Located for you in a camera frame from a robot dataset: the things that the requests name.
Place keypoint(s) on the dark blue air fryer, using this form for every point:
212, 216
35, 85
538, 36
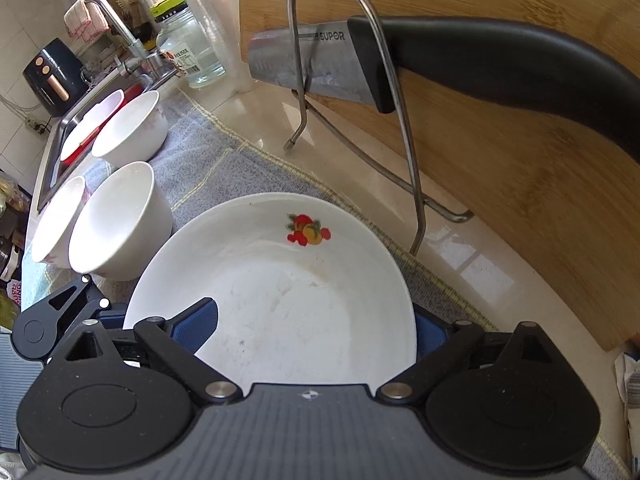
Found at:
50, 80

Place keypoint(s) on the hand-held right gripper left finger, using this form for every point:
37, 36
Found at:
197, 325

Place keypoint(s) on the glass jar with green lid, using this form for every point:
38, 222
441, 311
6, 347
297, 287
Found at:
192, 55

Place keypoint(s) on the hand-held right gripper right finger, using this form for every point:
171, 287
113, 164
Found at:
430, 335

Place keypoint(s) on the white red patterned towel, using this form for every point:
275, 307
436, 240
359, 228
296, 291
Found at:
82, 22

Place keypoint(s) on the white pink-flower bowl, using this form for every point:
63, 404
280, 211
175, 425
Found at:
52, 230
135, 135
115, 230

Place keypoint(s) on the white fruit-print plate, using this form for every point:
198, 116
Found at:
300, 270

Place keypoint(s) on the wall power socket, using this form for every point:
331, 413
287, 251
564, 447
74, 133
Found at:
37, 126

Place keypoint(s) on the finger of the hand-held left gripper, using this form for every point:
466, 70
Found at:
112, 320

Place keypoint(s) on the white orange seasoning bag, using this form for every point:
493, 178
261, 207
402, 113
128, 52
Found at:
630, 380

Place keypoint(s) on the steel faucet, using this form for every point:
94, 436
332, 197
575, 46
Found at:
120, 30

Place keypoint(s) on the grey checked cloth mat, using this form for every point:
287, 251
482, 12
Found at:
210, 170

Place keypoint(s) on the clear plastic wrap roll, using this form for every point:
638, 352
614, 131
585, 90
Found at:
215, 10

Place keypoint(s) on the bamboo cutting board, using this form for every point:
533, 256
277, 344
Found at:
500, 185

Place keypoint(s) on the steel sink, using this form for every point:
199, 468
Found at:
50, 160

